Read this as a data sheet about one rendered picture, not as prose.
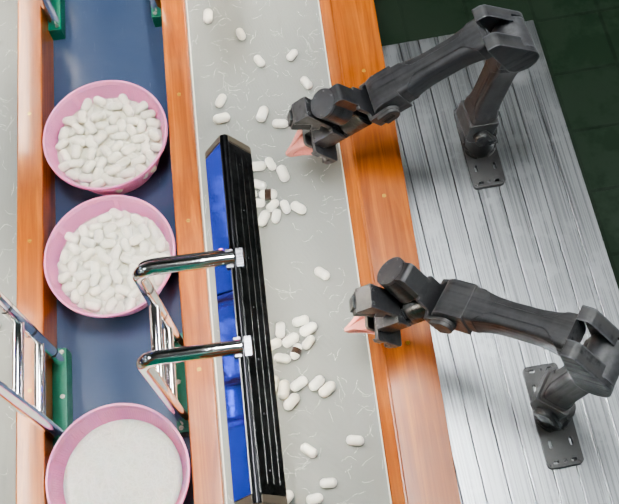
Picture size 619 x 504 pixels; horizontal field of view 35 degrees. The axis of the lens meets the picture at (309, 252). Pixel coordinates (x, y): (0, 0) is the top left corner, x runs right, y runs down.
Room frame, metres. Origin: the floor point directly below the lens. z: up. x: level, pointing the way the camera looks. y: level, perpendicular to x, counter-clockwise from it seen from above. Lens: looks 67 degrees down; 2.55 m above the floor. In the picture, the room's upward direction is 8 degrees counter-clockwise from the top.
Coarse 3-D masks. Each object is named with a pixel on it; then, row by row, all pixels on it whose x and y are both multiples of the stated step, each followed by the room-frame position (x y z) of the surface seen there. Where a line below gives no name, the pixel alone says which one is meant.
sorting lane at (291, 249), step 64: (192, 0) 1.43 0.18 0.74; (256, 0) 1.41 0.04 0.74; (192, 64) 1.26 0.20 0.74; (256, 64) 1.24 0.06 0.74; (320, 64) 1.21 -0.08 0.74; (256, 128) 1.08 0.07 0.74; (320, 192) 0.90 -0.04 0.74; (320, 256) 0.76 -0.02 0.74; (320, 320) 0.63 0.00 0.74; (320, 448) 0.38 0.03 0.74
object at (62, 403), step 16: (0, 304) 0.62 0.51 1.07; (16, 320) 0.62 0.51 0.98; (16, 336) 0.60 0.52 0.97; (32, 336) 0.62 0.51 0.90; (16, 352) 0.57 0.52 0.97; (48, 352) 0.62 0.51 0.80; (64, 352) 0.64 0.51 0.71; (16, 368) 0.54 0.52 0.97; (64, 368) 0.61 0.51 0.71; (0, 384) 0.48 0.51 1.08; (16, 384) 0.51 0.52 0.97; (64, 384) 0.58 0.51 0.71; (16, 400) 0.47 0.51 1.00; (64, 400) 0.55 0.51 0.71; (32, 416) 0.47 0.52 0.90; (64, 416) 0.52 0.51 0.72; (48, 432) 0.47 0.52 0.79
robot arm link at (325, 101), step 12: (336, 84) 0.97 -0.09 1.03; (324, 96) 0.96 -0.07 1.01; (336, 96) 0.95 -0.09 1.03; (348, 96) 0.95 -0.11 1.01; (360, 96) 0.97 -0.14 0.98; (312, 108) 0.95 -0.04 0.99; (324, 108) 0.94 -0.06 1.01; (336, 108) 0.94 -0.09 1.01; (348, 108) 0.94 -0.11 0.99; (360, 108) 0.94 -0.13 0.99; (372, 108) 0.95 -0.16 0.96; (384, 108) 0.93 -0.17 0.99; (396, 108) 0.93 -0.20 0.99; (336, 120) 0.93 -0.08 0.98; (348, 120) 0.93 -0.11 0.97; (372, 120) 0.92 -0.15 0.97; (384, 120) 0.92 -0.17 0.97
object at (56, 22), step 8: (40, 0) 1.44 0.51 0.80; (48, 0) 1.44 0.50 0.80; (56, 0) 1.51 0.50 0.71; (64, 0) 1.53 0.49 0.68; (48, 8) 1.44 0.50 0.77; (56, 8) 1.48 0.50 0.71; (64, 8) 1.51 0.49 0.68; (48, 16) 1.44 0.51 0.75; (56, 16) 1.45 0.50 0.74; (64, 16) 1.48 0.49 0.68; (48, 24) 1.44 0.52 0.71; (56, 24) 1.44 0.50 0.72; (64, 24) 1.46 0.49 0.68; (56, 32) 1.43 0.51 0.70; (64, 32) 1.44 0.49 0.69
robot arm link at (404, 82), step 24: (480, 24) 1.01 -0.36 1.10; (432, 48) 1.00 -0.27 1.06; (456, 48) 0.98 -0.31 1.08; (480, 48) 0.96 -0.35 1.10; (504, 48) 0.95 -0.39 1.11; (528, 48) 0.96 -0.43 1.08; (384, 72) 0.99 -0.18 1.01; (408, 72) 0.97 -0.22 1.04; (432, 72) 0.96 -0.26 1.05; (384, 96) 0.95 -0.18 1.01; (408, 96) 0.94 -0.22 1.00
